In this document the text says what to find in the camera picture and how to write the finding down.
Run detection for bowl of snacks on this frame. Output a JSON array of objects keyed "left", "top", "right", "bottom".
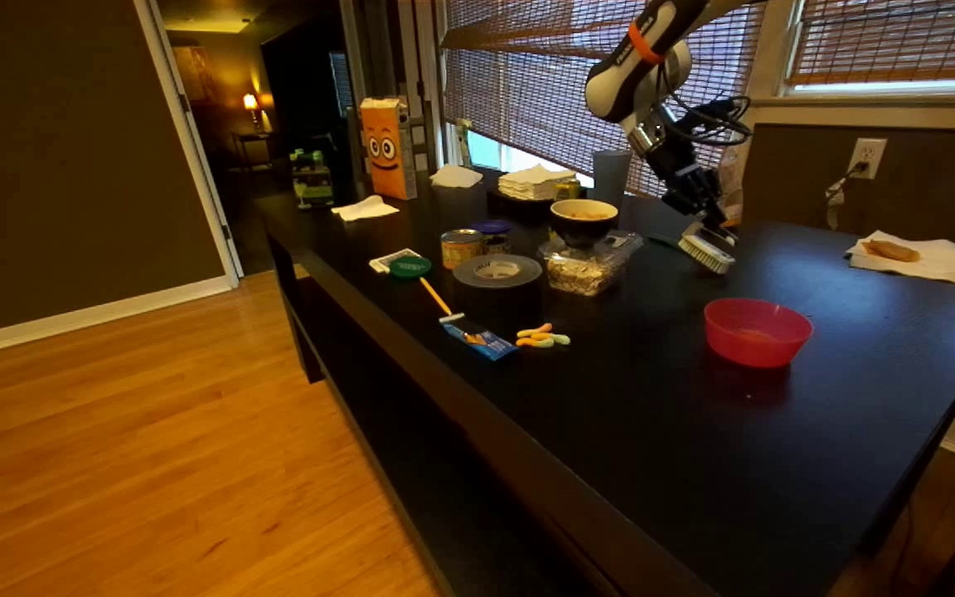
[{"left": 550, "top": 200, "right": 618, "bottom": 249}]

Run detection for clear plastic food container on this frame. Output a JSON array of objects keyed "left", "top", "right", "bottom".
[{"left": 537, "top": 231, "right": 643, "bottom": 298}]

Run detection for white napkin with cookie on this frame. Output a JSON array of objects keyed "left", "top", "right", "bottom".
[{"left": 846, "top": 228, "right": 955, "bottom": 284}]

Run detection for red plastic bowl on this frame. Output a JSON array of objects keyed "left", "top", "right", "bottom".
[{"left": 703, "top": 298, "right": 817, "bottom": 368}]

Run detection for orange cartoon face carton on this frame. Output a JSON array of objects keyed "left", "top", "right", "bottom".
[{"left": 357, "top": 97, "right": 413, "bottom": 200}]

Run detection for wall power outlet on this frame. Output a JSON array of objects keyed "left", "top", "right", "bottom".
[{"left": 846, "top": 137, "right": 884, "bottom": 183}]

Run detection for yellow small clips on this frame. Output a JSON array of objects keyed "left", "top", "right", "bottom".
[{"left": 515, "top": 323, "right": 569, "bottom": 347}]

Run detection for small glass jar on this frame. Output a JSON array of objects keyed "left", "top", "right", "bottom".
[{"left": 441, "top": 228, "right": 483, "bottom": 271}]

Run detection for green bottle pack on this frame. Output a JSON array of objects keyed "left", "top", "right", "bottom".
[{"left": 289, "top": 151, "right": 335, "bottom": 209}]

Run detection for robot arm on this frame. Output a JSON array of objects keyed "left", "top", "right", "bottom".
[{"left": 582, "top": 0, "right": 757, "bottom": 246}]

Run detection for orange stick toothbrush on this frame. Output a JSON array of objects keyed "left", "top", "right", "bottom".
[{"left": 416, "top": 275, "right": 464, "bottom": 323}]

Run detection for brown cookie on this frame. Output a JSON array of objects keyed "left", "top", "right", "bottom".
[{"left": 863, "top": 240, "right": 920, "bottom": 263}]

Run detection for grey plastic cup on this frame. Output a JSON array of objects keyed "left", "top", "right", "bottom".
[{"left": 592, "top": 151, "right": 631, "bottom": 202}]

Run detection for purple lid jar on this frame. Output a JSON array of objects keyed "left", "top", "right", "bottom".
[{"left": 474, "top": 220, "right": 517, "bottom": 246}]

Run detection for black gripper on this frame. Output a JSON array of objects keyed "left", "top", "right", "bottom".
[{"left": 643, "top": 127, "right": 736, "bottom": 246}]

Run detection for white folded napkin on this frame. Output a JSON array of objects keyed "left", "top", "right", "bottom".
[{"left": 332, "top": 196, "right": 399, "bottom": 221}]

